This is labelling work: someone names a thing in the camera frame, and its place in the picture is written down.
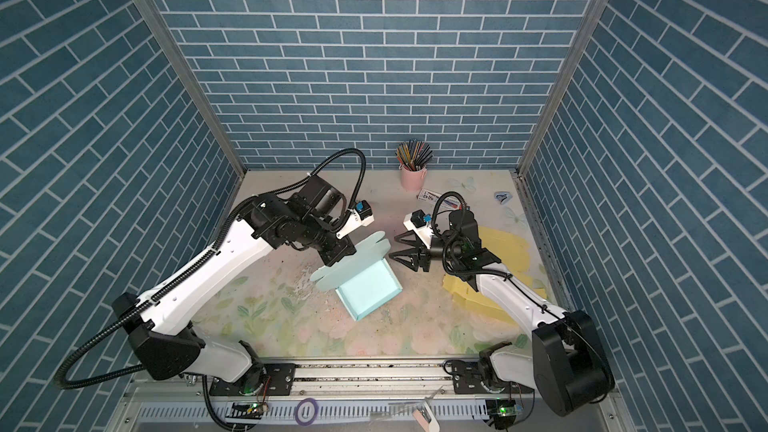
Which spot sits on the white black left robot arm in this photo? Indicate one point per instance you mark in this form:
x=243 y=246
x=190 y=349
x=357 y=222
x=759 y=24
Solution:
x=160 y=330

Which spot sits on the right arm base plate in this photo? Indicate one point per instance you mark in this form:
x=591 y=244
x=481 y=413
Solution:
x=476 y=377

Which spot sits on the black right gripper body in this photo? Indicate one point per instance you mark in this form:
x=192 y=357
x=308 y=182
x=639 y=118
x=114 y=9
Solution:
x=452 y=252

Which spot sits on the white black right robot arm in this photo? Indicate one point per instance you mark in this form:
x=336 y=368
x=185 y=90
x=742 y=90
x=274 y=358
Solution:
x=568 y=366

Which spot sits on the white blue pencil box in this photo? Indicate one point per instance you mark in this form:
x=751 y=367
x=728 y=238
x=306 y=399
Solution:
x=431 y=197

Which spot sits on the aluminium front rail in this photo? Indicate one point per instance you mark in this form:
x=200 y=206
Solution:
x=340 y=391

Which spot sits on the pink metal pencil bucket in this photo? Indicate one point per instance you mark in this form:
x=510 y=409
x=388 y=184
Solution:
x=412 y=180

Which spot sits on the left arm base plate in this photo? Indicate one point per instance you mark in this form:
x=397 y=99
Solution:
x=270 y=379

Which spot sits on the green circuit board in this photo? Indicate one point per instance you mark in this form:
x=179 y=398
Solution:
x=502 y=414
x=247 y=411

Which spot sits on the white pink clip tool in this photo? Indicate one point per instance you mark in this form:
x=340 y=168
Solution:
x=420 y=410

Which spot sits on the right green circuit board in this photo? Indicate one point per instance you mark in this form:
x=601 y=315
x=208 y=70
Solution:
x=502 y=414

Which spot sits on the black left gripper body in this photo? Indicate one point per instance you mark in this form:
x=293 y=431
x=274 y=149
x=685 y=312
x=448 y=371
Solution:
x=322 y=235

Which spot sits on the bundle of coloured pencils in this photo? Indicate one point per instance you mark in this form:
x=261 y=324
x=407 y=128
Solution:
x=414 y=155

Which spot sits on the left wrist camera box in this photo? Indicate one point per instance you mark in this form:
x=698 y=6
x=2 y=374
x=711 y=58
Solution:
x=360 y=215

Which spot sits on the light blue paper box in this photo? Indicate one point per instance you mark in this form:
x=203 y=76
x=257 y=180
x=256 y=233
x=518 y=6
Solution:
x=363 y=281

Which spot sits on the left green circuit board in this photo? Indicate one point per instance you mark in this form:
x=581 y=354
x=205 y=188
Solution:
x=247 y=411

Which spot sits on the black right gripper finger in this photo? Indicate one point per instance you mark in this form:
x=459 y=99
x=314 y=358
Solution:
x=412 y=239
x=413 y=259

